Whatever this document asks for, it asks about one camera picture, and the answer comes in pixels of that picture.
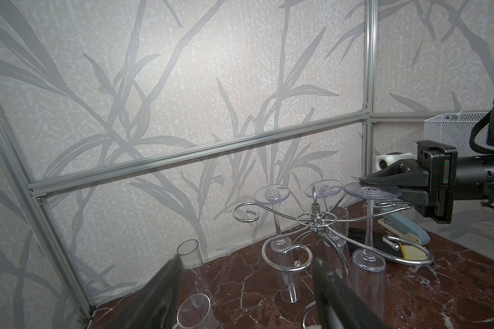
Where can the white wire mesh basket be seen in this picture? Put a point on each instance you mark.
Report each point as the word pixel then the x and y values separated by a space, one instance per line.
pixel 453 129

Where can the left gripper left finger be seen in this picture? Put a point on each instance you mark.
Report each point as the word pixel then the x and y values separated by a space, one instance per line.
pixel 154 306

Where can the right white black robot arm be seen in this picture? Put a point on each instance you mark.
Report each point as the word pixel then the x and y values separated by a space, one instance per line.
pixel 475 175

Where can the aluminium frame crossbar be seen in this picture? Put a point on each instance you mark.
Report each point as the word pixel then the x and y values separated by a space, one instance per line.
pixel 51 185

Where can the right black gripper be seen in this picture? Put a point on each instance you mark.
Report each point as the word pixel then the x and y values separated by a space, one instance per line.
pixel 428 182

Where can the aluminium corner frame post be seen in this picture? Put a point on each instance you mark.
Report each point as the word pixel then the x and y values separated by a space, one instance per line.
pixel 371 24

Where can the silver wire wine glass rack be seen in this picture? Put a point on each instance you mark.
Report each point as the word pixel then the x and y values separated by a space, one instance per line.
pixel 363 266

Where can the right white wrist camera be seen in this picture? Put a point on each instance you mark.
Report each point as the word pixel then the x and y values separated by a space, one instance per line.
pixel 383 161

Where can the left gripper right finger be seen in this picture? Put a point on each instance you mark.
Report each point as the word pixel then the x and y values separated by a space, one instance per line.
pixel 337 305

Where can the black glove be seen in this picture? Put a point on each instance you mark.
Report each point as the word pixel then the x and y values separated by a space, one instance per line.
pixel 359 235

